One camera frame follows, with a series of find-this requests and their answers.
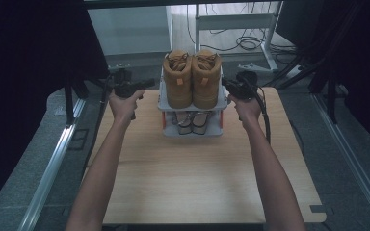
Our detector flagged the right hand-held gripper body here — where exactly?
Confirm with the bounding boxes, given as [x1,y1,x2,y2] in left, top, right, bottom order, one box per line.
[235,63,265,100]

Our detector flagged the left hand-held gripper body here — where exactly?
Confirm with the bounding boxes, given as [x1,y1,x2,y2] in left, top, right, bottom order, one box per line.
[108,64,141,99]

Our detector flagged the tan suede boot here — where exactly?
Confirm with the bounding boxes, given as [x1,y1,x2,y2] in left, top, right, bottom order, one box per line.
[162,48,194,110]
[191,48,223,110]

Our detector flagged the white two-tier shoe rack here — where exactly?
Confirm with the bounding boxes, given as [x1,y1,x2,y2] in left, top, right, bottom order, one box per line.
[157,68,229,139]

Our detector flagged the silver high-heel sandal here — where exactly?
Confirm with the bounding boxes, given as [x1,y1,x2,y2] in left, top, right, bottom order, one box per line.
[172,110,194,136]
[192,110,213,136]

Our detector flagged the person's left hand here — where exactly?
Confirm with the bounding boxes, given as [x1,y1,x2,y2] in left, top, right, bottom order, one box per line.
[108,89,145,123]

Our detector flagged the person's right hand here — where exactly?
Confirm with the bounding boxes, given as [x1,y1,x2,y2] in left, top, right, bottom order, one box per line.
[227,93,263,129]

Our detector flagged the white power strip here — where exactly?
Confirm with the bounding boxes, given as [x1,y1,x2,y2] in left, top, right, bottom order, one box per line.
[285,64,303,80]

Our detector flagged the grey partition panel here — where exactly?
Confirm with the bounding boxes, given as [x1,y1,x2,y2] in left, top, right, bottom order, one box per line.
[88,6,172,56]

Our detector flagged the black metal stand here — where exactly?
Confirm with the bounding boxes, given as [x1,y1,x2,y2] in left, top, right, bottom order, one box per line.
[263,0,340,124]
[63,73,117,126]

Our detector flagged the dark curtain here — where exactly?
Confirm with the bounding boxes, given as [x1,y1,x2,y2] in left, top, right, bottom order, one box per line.
[276,0,370,155]
[0,0,113,222]

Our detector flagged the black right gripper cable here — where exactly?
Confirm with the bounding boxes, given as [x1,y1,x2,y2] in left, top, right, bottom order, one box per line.
[244,71,273,145]

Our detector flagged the black floor cables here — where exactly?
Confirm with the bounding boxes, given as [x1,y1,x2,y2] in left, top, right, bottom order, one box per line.
[186,3,298,65]

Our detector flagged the black rectangular floor frame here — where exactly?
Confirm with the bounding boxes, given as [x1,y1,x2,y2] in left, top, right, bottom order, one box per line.
[68,128,90,151]

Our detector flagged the white metal desk frame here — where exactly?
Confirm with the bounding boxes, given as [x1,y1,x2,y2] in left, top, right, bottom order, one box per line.
[194,1,283,72]

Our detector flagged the aluminium rail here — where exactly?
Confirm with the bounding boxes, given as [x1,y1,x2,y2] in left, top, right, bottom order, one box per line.
[17,97,87,231]
[311,92,370,225]

